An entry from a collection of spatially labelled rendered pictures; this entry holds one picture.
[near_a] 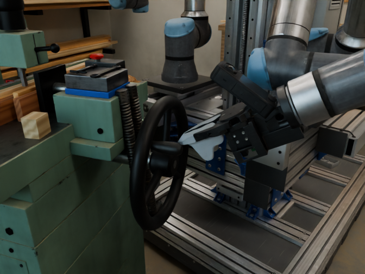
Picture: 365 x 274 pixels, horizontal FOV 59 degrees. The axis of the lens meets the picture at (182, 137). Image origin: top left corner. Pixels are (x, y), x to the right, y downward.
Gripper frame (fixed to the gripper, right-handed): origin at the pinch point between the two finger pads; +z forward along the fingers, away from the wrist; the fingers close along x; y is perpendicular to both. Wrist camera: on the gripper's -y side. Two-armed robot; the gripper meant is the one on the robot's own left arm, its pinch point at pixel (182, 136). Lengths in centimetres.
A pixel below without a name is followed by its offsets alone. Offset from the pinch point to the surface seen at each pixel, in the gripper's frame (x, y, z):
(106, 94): 0.6, -13.4, 10.3
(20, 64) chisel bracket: 2.3, -27.2, 26.6
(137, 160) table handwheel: -6.9, -1.0, 6.3
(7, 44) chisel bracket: 2.3, -31.9, 26.6
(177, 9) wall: 343, -62, 105
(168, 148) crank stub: -3.6, 0.0, 1.7
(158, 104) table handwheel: 3.0, -7.0, 2.6
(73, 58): 223, -62, 185
